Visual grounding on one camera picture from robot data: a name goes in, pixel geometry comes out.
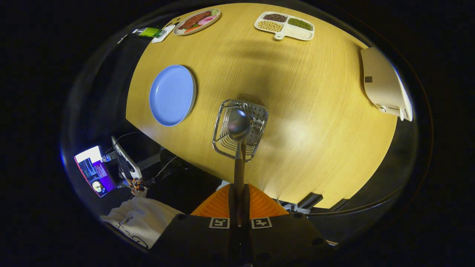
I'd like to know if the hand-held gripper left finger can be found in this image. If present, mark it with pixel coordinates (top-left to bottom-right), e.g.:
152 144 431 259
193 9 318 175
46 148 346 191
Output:
148 184 239 267

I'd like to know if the white divided bean tray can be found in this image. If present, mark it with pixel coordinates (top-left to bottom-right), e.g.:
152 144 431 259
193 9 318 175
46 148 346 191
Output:
254 11 315 41

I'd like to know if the metal wire basket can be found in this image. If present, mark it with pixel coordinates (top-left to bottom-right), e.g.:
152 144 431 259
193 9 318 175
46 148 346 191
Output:
212 99 269 163

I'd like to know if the green label drink bottle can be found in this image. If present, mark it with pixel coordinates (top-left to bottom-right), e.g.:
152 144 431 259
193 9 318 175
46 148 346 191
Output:
132 27 166 38

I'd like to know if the dark handled metal spoon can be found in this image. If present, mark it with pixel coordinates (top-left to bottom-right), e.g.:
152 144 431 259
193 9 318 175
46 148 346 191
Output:
227 108 251 227

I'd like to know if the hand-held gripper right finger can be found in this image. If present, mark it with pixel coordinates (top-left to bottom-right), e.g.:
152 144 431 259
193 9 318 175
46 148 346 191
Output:
243 184 334 267

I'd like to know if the white toaster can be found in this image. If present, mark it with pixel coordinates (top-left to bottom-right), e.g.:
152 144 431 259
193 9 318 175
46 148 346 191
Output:
361 47 413 122

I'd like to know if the white square coaster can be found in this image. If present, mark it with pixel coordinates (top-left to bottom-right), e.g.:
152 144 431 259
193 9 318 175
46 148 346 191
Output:
151 24 176 44

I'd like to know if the plate of toy food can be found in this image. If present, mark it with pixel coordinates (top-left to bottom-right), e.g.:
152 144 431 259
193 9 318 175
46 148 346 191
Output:
173 8 222 36

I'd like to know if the lit computer monitor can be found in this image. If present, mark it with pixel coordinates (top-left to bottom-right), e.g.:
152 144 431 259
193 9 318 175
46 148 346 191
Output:
73 145 116 198

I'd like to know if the blue round plate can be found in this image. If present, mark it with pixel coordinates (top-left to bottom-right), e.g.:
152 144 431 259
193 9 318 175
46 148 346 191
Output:
149 65 197 127

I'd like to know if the white printed cloth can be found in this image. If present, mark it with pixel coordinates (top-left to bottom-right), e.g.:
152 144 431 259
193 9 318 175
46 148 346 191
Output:
100 197 184 250

